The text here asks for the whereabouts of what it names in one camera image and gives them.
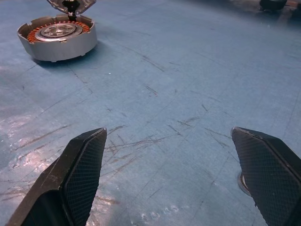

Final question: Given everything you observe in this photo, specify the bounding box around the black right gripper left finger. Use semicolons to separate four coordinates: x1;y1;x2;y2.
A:
5;127;108;226

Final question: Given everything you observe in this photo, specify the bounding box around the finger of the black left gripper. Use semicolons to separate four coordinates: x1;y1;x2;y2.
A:
62;0;79;22

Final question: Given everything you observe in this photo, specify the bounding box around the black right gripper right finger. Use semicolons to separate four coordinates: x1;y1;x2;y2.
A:
231;126;301;226

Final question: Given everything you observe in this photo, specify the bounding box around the round metal plate with holes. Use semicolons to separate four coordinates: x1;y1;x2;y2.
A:
46;0;97;16

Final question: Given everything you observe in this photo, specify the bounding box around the silver motor housing with copper windings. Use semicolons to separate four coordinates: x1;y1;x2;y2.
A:
16;14;98;63

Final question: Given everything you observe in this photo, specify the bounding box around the black rounded object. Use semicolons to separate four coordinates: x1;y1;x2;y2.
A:
258;0;289;11

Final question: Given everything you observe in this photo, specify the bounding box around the small silver metal ring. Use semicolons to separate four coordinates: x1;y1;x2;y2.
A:
237;172;252;196

